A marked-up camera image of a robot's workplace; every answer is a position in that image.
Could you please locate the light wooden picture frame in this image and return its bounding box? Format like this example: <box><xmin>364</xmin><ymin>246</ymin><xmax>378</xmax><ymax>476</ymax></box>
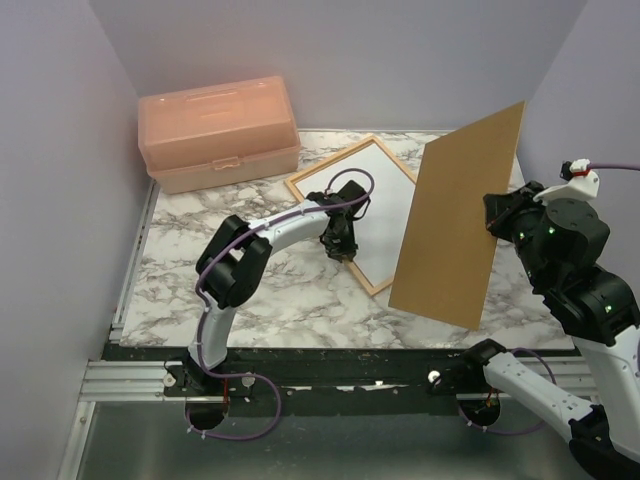
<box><xmin>283</xmin><ymin>133</ymin><xmax>420</xmax><ymax>297</ymax></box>

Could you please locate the brown backing board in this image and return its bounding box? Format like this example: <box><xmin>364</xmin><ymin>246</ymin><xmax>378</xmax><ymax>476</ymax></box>
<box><xmin>389</xmin><ymin>102</ymin><xmax>526</xmax><ymax>330</ymax></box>

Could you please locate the pink translucent plastic box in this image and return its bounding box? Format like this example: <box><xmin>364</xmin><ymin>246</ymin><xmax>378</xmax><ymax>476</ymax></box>
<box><xmin>138</xmin><ymin>76</ymin><xmax>301</xmax><ymax>194</ymax></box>

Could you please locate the plant photo with backing board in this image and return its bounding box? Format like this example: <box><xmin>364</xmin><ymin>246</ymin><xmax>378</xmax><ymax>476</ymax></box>
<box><xmin>292</xmin><ymin>140</ymin><xmax>414</xmax><ymax>289</ymax></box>

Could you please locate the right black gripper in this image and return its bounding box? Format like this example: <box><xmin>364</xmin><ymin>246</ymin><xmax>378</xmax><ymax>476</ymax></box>
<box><xmin>483</xmin><ymin>178</ymin><xmax>557</xmax><ymax>285</ymax></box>

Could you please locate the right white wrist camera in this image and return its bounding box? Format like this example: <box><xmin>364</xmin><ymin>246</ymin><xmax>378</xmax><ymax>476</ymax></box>
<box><xmin>534</xmin><ymin>158</ymin><xmax>600</xmax><ymax>204</ymax></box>

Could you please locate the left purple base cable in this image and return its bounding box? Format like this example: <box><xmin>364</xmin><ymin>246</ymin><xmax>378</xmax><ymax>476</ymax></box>
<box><xmin>186</xmin><ymin>372</ymin><xmax>282</xmax><ymax>442</ymax></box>

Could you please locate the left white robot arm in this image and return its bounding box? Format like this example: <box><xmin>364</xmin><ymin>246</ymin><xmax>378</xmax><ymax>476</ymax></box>
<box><xmin>187</xmin><ymin>180</ymin><xmax>373</xmax><ymax>395</ymax></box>

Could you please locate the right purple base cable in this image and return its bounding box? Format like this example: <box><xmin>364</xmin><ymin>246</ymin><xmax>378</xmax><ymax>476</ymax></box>
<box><xmin>455</xmin><ymin>347</ymin><xmax>559</xmax><ymax>436</ymax></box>

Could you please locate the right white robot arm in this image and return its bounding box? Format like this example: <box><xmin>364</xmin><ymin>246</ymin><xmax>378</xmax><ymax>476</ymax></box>
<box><xmin>459</xmin><ymin>182</ymin><xmax>639</xmax><ymax>479</ymax></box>

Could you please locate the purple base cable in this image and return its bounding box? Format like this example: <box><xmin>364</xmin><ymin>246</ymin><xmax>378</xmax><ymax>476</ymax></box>
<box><xmin>186</xmin><ymin>372</ymin><xmax>282</xmax><ymax>442</ymax></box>
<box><xmin>455</xmin><ymin>347</ymin><xmax>559</xmax><ymax>436</ymax></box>

